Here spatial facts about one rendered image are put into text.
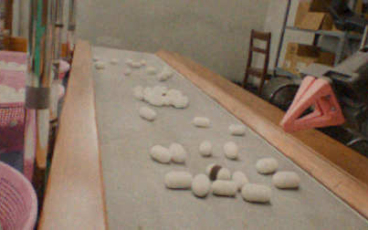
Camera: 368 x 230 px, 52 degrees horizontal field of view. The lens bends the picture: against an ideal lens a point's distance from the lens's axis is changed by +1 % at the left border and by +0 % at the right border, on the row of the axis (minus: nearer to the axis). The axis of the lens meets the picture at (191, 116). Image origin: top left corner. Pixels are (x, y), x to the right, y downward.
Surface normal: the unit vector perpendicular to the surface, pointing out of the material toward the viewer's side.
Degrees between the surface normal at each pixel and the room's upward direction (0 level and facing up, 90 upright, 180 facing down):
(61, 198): 0
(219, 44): 90
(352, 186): 45
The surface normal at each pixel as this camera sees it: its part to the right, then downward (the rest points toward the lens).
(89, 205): 0.15, -0.95
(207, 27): 0.20, 0.28
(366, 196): -0.57, -0.73
